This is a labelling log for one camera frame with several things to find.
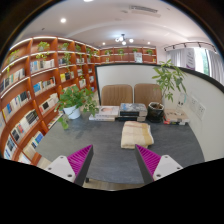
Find leafy plant in white pot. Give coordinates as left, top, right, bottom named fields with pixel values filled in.
left=54, top=84, right=100, bottom=130

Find cream and yellow towel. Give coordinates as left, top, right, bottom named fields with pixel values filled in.
left=120, top=120, right=155, bottom=150

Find orange wooden bookshelf unit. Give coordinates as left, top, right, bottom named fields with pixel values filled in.
left=0, top=35, right=158, bottom=167

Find flat white book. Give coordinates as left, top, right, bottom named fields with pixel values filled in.
left=88, top=113, right=116, bottom=122

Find thick dark photo-cover book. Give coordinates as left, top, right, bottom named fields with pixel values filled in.
left=118, top=102, right=148, bottom=118

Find black track light rail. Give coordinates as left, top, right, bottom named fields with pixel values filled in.
left=163, top=40, right=218, bottom=53

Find large white face-cover book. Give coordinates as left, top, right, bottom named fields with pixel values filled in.
left=95, top=105, right=120, bottom=118

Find ceiling air vent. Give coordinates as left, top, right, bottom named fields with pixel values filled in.
left=129, top=4, right=162, bottom=18

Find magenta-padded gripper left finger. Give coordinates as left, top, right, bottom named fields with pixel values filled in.
left=43, top=144, right=95, bottom=187

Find white window curtain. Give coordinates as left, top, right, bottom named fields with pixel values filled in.
left=164, top=46, right=224, bottom=86

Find dark book with blue spine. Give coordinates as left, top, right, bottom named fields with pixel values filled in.
left=114, top=114, right=147, bottom=123

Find small tree in black pot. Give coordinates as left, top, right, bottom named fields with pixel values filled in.
left=147, top=59, right=188, bottom=124

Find brown padded chair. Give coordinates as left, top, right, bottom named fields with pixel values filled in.
left=133, top=83, right=163, bottom=109
left=100, top=84, right=134, bottom=107

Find black ceiling lamp cluster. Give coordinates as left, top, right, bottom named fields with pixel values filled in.
left=114, top=33, right=135, bottom=46

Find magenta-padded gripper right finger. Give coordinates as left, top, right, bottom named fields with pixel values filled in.
left=134, top=144, right=184, bottom=186

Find recessed ceiling lights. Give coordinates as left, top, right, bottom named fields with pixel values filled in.
left=59, top=0, right=148, bottom=46

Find white wall socket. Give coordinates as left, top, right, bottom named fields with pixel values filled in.
left=189, top=96, right=198, bottom=113
left=195, top=102, right=207, bottom=120

